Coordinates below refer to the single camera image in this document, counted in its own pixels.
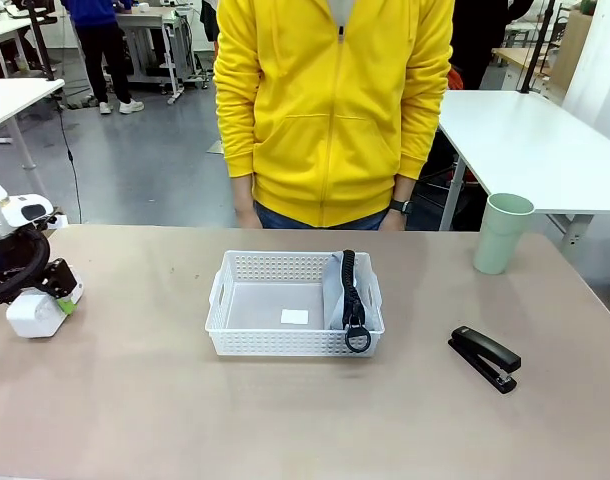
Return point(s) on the black wristwatch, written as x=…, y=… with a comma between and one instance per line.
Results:
x=401, y=206

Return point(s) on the white paper label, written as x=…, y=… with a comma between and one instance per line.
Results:
x=295, y=316

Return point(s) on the person in blue top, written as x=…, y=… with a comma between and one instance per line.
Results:
x=105, y=50

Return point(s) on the person left hand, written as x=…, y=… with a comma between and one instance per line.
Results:
x=396, y=220

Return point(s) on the black pole stand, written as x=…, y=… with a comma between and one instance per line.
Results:
x=535, y=45

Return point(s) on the orange and blue clothes pile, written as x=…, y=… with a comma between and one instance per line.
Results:
x=456, y=79

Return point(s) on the pale green plastic cup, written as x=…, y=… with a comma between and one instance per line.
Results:
x=500, y=240

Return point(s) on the person right hand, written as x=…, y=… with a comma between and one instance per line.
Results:
x=246, y=205

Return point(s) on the wooden top desk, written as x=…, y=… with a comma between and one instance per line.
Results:
x=520, y=57

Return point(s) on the person left forearm yellow sleeve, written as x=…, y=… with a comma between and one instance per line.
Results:
x=422, y=125

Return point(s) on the person torso in yellow hoodie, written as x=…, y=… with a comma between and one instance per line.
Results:
x=330, y=125

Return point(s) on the person in black clothes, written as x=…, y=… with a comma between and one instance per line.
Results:
x=485, y=40

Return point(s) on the white rectangular box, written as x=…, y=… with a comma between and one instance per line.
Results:
x=32, y=315

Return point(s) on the black stapler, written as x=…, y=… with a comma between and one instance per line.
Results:
x=485, y=352

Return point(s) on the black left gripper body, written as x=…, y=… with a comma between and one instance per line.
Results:
x=60, y=277

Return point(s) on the white table with round leg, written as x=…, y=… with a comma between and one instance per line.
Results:
x=10, y=100

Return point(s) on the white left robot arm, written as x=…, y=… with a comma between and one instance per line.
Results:
x=15, y=210

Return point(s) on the person right forearm yellow sleeve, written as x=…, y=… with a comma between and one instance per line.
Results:
x=235, y=125

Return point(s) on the white perforated plastic basket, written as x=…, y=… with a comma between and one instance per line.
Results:
x=265, y=345

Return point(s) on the white desk with metal legs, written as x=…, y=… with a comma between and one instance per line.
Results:
x=155, y=45

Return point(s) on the large white table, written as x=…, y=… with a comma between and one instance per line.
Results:
x=535, y=145

